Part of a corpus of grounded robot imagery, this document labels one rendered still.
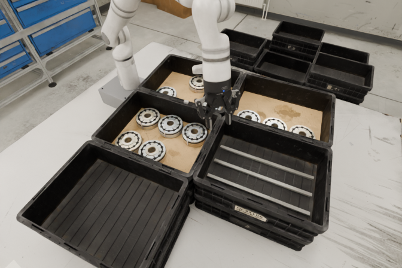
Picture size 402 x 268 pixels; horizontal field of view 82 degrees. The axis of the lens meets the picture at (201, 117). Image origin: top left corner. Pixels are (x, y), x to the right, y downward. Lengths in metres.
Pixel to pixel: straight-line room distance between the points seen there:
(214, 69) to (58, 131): 0.95
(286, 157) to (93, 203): 0.71
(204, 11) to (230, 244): 0.74
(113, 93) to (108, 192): 0.56
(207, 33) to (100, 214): 0.64
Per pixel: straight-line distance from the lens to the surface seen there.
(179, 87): 1.18
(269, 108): 1.11
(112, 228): 0.84
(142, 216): 0.83
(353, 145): 1.30
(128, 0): 0.91
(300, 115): 1.13
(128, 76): 1.21
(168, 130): 0.95
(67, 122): 1.37
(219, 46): 0.58
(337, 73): 2.11
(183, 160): 0.90
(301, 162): 0.97
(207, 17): 0.55
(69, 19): 2.89
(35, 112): 2.70
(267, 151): 0.96
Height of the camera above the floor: 1.59
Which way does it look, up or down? 47 degrees down
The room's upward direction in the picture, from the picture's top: straight up
